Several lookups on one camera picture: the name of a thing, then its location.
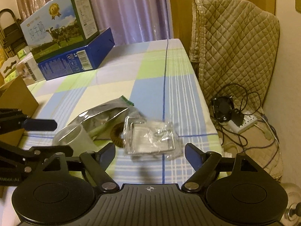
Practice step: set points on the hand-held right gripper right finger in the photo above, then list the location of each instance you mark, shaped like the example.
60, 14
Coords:
194, 157

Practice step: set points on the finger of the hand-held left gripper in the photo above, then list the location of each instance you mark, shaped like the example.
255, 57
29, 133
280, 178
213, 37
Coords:
28, 155
41, 125

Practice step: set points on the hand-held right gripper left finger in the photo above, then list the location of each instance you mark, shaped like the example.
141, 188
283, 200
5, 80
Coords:
107, 155

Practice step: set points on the translucent plastic cup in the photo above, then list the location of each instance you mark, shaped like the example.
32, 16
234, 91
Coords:
77, 136

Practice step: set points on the brown cardboard box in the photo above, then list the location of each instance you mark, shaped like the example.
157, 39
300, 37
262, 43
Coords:
16, 94

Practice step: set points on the silver foil bag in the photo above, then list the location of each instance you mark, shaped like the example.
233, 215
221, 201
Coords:
98, 115

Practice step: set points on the clear plastic package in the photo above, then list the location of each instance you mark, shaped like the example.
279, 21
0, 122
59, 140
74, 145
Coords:
150, 137

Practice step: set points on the small black fan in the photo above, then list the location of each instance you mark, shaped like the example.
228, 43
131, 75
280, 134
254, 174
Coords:
222, 109

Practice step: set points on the small white product box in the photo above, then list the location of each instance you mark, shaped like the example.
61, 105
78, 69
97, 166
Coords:
27, 70

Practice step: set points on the black power adapter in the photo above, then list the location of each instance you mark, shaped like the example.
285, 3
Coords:
238, 117

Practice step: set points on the white wooden chair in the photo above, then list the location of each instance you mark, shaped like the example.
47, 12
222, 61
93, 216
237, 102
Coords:
8, 67

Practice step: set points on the flat blue box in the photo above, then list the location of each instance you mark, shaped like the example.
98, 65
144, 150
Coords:
70, 61

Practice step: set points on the rack with green packets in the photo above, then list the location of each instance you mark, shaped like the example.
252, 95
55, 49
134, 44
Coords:
23, 53

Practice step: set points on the checked tablecloth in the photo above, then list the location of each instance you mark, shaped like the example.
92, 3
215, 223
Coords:
152, 80

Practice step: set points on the black step ladder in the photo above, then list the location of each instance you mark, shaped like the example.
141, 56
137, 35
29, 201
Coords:
10, 33

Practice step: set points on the milk carton with cow print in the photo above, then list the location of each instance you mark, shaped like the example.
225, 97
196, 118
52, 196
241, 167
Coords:
58, 23

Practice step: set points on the stainless steel kettle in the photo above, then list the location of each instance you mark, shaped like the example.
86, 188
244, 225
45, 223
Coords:
292, 204

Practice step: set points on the quilted beige chair cover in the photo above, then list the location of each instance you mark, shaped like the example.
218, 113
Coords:
235, 44

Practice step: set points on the pink curtain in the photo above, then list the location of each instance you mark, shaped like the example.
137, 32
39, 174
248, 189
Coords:
122, 9

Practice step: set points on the beige wall sockets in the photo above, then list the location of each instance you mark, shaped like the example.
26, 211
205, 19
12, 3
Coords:
298, 2

